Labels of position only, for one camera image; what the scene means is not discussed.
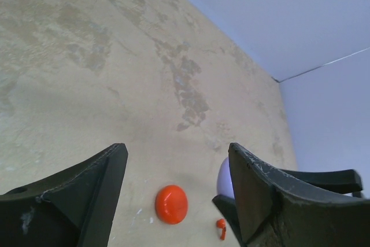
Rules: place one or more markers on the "orange earbud charging case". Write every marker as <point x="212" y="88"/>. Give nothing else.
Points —
<point x="171" y="204"/>

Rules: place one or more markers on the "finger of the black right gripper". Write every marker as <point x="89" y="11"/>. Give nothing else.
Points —
<point x="227" y="208"/>
<point x="342" y="182"/>

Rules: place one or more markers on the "orange earbud upper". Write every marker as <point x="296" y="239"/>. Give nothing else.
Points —
<point x="222" y="226"/>

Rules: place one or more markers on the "lilac earbud charging case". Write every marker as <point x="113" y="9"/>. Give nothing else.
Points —
<point x="224" y="183"/>

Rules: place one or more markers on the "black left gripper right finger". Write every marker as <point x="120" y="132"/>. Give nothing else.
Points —
<point x="273" y="216"/>

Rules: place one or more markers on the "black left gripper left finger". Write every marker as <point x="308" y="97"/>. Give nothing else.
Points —
<point x="74" y="207"/>

